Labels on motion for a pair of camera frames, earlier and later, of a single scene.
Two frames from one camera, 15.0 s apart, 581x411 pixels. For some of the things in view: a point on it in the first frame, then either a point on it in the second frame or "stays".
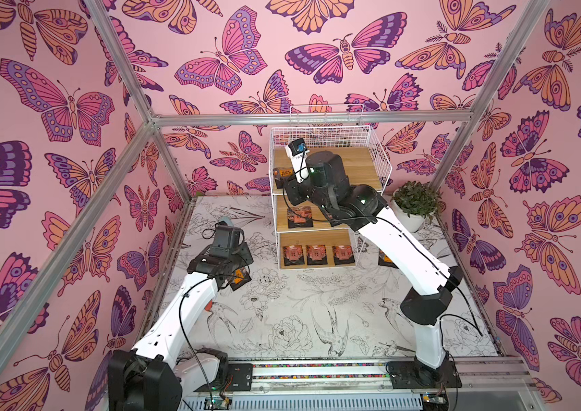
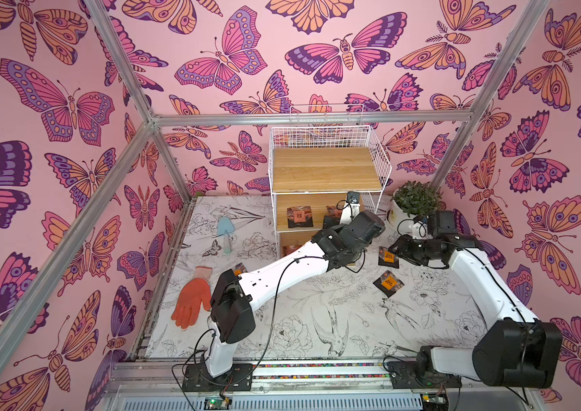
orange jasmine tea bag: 384,260 stays
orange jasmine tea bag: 238,276 stays
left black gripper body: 242,258 to 331,224
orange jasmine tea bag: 284,172 to 388,283
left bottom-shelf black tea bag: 293,254 stays
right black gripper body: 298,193 to 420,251
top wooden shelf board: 359,162 stays
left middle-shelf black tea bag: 295,220 stays
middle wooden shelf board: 320,220 stays
